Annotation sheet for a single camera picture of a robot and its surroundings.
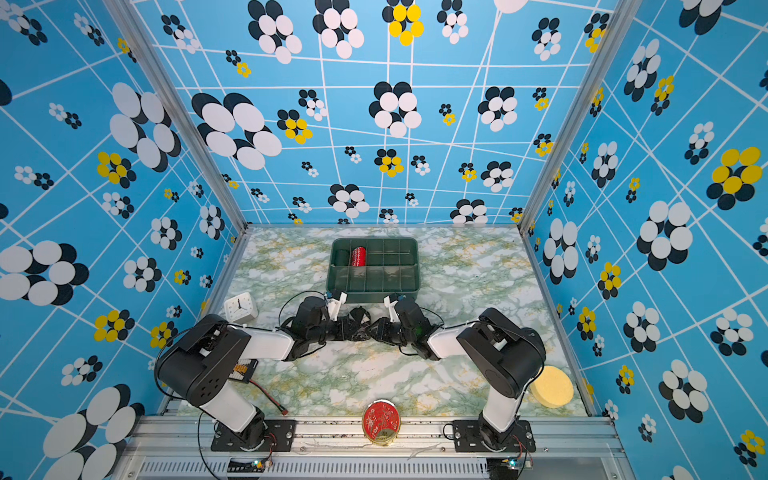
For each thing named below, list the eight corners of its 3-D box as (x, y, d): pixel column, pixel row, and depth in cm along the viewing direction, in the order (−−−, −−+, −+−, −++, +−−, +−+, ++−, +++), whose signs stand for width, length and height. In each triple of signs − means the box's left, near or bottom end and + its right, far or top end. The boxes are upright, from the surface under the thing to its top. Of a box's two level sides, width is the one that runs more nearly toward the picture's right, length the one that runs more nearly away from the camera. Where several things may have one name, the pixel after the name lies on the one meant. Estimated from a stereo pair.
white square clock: (234, 329, 95) (229, 324, 92) (227, 307, 100) (222, 302, 97) (259, 317, 97) (255, 311, 94) (251, 296, 102) (247, 290, 99)
